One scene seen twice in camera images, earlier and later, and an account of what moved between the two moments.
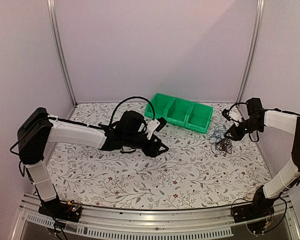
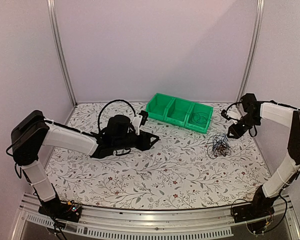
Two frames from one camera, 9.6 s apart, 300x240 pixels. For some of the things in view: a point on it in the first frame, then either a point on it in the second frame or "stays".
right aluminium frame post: (255, 40) stays
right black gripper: (237, 135) stays
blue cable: (215, 134) -> (199, 117)
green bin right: (198, 117) stays
